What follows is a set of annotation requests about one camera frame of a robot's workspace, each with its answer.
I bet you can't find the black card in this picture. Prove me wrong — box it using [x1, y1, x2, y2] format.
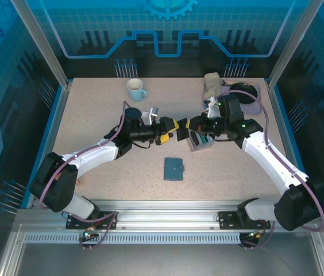
[175, 117, 190, 142]

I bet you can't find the teal box lid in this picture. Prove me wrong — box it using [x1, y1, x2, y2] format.
[163, 157, 185, 182]

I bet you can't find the lilac tray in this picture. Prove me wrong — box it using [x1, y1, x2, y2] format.
[221, 79, 263, 115]

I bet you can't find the black plate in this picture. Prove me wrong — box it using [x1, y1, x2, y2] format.
[229, 82, 259, 105]

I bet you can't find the light blue mug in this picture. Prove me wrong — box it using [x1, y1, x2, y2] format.
[126, 78, 148, 102]

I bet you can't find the beige folded cloth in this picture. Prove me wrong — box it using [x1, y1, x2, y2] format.
[203, 72, 222, 101]

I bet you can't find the steel lower panel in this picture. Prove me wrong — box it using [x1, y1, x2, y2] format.
[0, 243, 324, 276]

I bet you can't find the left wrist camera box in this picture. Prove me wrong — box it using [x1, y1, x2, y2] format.
[141, 106, 160, 126]

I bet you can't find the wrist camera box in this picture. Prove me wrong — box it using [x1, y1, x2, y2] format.
[141, 106, 160, 126]
[203, 96, 223, 118]

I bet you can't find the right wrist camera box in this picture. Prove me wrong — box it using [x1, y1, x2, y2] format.
[203, 96, 223, 118]

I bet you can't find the aluminium side rail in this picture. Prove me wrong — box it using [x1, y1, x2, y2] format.
[25, 82, 72, 209]
[265, 80, 318, 209]

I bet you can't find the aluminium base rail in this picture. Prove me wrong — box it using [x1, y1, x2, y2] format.
[17, 200, 322, 232]

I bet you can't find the slotted cable duct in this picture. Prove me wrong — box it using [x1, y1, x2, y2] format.
[23, 233, 242, 245]

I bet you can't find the aluminium frame post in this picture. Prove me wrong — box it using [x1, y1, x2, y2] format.
[267, 0, 315, 89]
[10, 0, 72, 89]

